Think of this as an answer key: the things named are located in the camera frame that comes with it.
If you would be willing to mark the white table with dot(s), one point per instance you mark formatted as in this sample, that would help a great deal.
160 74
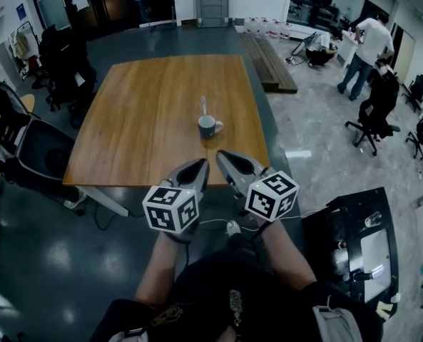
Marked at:
348 48

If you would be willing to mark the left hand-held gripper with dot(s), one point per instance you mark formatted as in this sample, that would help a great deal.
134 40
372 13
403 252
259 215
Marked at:
168 208

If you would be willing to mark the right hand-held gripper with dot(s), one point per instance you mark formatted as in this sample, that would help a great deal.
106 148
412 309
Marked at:
268 198

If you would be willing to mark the white table leg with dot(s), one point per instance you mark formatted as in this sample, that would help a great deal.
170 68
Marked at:
104 199

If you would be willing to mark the dark wooden bench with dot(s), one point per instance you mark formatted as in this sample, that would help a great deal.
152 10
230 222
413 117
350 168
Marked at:
268 62

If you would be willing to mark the blue wall sign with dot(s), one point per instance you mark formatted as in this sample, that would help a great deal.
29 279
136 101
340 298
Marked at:
21 11

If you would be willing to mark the person's black clothing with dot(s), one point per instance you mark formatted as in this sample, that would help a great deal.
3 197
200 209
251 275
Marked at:
239 298

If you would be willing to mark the black equipment case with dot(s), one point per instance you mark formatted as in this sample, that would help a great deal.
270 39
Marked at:
343 248

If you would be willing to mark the row of water jugs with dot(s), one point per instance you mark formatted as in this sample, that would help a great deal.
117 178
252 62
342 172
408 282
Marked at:
268 28

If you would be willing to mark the person's right forearm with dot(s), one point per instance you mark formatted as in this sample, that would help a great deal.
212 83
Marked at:
286 255

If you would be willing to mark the pink toothbrush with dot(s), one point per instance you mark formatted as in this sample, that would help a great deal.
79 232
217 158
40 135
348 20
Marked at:
203 105

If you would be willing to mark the clothes rack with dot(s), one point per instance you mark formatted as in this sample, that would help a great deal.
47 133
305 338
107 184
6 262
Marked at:
22 48

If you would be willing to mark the dark blue cup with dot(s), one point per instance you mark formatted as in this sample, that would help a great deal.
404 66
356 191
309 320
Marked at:
207 128

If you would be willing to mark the person's left forearm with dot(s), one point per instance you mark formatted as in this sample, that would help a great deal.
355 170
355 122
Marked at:
159 269

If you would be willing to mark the grey folded table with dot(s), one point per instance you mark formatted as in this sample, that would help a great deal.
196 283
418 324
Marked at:
211 2

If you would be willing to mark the person's white shoe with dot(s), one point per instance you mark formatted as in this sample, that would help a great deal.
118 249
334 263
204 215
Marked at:
233 227

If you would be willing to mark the round wooden stool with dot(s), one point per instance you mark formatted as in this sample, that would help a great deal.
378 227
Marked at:
28 102

